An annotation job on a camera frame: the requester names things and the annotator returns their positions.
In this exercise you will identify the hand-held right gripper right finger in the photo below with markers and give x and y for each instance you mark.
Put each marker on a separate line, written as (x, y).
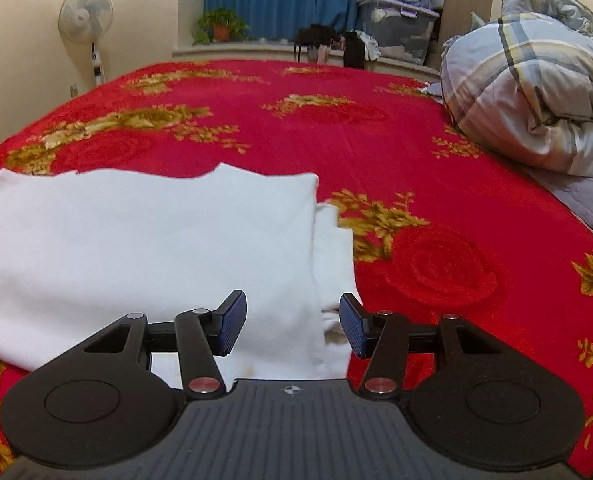
(354, 327)

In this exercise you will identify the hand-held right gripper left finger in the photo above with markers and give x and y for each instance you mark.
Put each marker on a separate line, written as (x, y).
(231, 325)

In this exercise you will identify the white shirt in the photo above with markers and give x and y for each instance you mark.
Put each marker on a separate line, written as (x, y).
(151, 240)

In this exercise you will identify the red floral blanket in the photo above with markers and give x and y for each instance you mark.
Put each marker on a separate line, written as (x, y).
(301, 150)

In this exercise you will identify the grey bedsheet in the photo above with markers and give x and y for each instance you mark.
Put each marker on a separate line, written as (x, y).
(583, 200)

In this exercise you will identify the dark cloth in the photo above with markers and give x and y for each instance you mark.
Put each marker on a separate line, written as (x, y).
(355, 50)

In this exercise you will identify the black bag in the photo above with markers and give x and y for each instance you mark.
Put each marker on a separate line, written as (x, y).
(314, 40)

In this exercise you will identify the clear storage box purple lid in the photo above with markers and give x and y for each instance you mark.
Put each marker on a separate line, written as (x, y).
(401, 35)

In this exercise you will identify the green potted plant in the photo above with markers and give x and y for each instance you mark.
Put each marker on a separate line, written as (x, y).
(220, 25)

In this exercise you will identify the grey plaid quilt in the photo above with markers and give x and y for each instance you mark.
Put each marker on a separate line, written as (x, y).
(531, 85)

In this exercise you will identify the white standing fan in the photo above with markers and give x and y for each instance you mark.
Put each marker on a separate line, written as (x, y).
(86, 12)

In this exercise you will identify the wooden cabinet panel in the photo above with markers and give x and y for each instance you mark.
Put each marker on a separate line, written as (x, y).
(469, 0)

